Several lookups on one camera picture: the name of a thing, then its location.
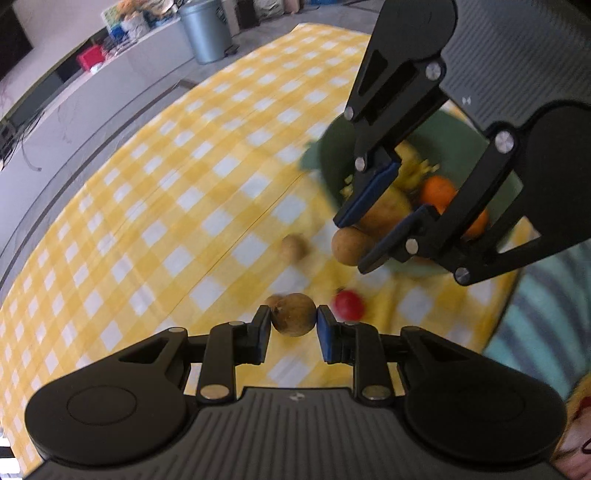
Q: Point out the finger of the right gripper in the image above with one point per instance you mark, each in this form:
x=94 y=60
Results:
x=397 y=88
x=527 y=198

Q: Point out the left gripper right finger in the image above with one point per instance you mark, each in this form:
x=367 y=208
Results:
x=460 y=406

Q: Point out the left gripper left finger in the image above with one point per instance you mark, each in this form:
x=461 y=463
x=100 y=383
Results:
x=137 y=401

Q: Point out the orange tangerine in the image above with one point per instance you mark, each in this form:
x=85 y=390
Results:
x=437 y=191
x=478 y=227

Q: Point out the orange tangerine top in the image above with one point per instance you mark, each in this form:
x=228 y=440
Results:
x=437 y=191

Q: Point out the green yellow pear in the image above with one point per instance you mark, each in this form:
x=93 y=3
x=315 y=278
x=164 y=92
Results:
x=391 y=208

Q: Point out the brown longan fruit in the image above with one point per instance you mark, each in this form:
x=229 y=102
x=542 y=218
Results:
x=293 y=249
x=293 y=314
x=349 y=246

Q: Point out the green fruit bowl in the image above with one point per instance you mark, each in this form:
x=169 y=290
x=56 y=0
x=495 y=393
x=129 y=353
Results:
x=443 y=139

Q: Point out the striped teal cloth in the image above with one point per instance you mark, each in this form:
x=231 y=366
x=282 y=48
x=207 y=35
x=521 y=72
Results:
x=545 y=330

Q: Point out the red cherry tomato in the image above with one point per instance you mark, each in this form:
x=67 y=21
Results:
x=349 y=305

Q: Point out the grey metal trash can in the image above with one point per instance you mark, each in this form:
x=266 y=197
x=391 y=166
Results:
x=207 y=30

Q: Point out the yellow checkered tablecloth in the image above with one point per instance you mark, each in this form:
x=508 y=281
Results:
x=182 y=227

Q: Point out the red box on shelf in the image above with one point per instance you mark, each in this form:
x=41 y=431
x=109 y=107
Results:
x=91 y=56

